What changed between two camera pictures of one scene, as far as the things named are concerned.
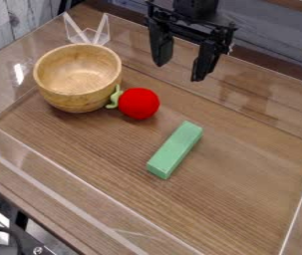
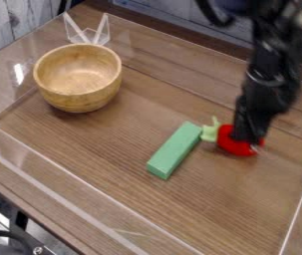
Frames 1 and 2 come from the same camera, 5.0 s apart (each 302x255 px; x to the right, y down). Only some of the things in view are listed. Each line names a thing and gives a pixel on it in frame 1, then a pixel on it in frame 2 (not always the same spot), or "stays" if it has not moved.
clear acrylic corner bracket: x=88 y=36 stays
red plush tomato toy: x=138 y=103 to x=233 y=146
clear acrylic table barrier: x=106 y=225 stays
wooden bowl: x=78 y=77 stays
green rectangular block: x=172 y=151 stays
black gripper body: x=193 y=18 to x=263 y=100
